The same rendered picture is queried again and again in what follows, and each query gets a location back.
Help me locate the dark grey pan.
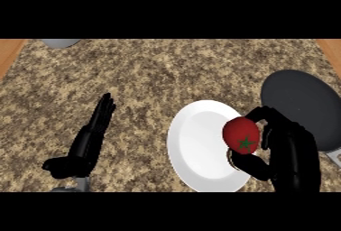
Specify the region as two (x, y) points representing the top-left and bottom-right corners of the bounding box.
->
(259, 69), (341, 169)

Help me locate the grey round object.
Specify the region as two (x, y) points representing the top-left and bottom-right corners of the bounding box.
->
(39, 39), (82, 50)

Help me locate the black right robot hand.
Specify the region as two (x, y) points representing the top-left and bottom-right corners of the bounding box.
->
(230, 106), (321, 193)

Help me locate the white plate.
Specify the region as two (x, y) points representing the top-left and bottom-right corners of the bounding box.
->
(166, 99), (252, 193)

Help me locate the red tomato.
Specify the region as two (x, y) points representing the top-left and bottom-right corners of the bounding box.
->
(221, 116), (261, 155)

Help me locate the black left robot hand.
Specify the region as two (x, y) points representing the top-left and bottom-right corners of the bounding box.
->
(41, 92), (116, 180)

